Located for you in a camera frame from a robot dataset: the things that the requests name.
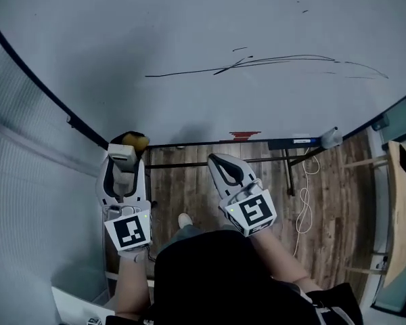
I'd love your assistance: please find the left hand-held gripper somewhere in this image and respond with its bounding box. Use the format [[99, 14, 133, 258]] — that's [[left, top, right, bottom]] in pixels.
[[95, 149, 153, 263]]

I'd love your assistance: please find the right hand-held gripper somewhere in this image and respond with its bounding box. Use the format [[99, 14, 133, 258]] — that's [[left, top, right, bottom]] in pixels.
[[207, 152, 278, 238]]

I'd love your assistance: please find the grey eraser with yellow sponge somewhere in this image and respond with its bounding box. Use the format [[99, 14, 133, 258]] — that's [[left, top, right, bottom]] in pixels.
[[107, 131, 150, 184]]

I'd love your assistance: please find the large whiteboard with black frame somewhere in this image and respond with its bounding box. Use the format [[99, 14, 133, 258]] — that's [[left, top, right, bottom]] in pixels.
[[0, 0, 406, 150]]

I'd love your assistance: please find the person's left forearm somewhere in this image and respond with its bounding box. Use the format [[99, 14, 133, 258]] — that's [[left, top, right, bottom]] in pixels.
[[114, 248, 154, 319]]

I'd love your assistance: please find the person's right forearm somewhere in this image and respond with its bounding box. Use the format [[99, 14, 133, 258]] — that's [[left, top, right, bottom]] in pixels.
[[249, 227, 323, 296]]

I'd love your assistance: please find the black metal whiteboard stand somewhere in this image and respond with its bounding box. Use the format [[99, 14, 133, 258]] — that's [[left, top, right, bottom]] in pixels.
[[143, 143, 321, 197]]

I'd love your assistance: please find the black marker tray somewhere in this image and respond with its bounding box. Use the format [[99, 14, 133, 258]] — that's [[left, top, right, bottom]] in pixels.
[[267, 137, 321, 150]]

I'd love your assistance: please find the person's white shoe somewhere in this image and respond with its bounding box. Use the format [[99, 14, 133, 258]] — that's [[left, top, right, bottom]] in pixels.
[[177, 213, 194, 230]]

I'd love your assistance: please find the person's grey trouser leg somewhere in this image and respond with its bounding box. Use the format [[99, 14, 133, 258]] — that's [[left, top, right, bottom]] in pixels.
[[156, 224, 207, 260]]

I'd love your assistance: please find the grey bottle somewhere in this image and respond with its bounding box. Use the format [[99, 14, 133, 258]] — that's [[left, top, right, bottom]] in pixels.
[[319, 126, 343, 148]]

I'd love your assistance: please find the person's black shirt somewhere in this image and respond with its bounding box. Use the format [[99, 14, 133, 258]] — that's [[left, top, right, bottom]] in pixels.
[[104, 229, 363, 325]]

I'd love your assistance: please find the white box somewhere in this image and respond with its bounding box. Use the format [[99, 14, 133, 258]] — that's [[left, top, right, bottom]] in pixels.
[[50, 285, 116, 325]]

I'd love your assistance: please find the light wooden table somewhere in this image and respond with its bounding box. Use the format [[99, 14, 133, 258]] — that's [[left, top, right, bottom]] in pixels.
[[341, 139, 406, 289]]

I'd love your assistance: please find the white cable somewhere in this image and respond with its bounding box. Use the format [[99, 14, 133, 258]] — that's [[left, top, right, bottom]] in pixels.
[[292, 146, 321, 257]]

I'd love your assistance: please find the dark window frame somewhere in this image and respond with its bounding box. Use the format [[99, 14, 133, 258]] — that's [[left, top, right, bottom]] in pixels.
[[370, 86, 406, 148]]

